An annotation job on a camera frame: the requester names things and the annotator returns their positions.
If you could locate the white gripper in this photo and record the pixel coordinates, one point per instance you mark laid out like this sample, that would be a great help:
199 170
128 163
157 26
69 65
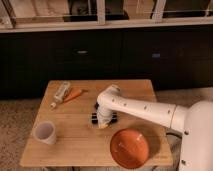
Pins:
104 117

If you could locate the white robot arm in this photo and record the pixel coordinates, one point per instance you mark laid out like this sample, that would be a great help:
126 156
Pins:
195 123

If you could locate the orange carrot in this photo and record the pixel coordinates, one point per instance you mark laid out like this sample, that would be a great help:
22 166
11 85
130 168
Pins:
74 94

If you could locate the wooden table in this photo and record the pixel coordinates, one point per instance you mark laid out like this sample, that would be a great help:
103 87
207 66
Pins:
79 141

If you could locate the clear plastic bottle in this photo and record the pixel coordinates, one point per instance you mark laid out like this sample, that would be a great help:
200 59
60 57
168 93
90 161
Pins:
61 94

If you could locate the white plastic cup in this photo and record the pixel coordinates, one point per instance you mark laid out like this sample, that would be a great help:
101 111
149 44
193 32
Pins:
45 132

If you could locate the dark cabinet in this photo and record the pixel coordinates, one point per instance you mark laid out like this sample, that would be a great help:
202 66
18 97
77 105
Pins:
171 57

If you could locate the white window frame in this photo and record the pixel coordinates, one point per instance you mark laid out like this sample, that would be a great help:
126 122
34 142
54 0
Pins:
52 15

